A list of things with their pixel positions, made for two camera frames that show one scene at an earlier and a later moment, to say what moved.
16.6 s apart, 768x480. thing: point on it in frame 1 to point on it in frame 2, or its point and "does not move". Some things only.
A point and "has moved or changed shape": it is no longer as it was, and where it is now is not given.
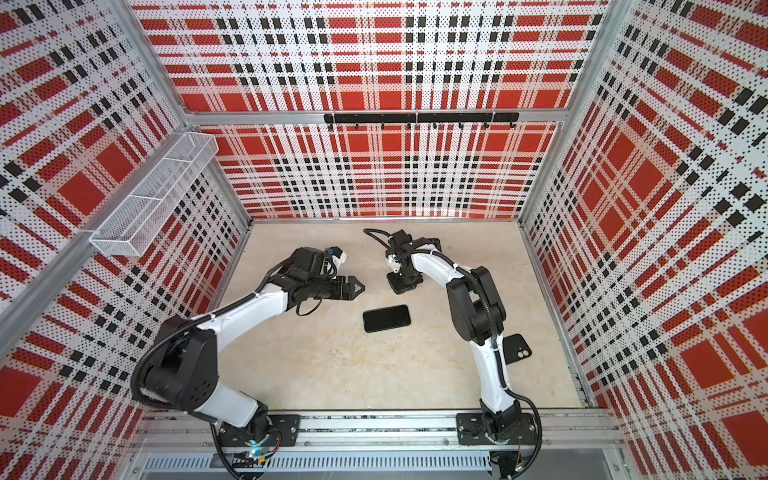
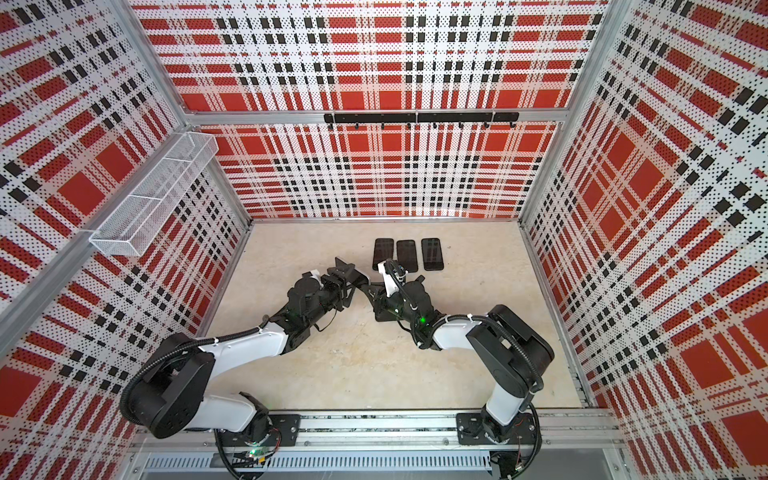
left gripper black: (341, 286) to (340, 285)
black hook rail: (409, 118) does not move
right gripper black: (399, 287) to (381, 298)
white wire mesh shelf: (134, 222) does not move
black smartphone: (386, 318) has moved or changed shape
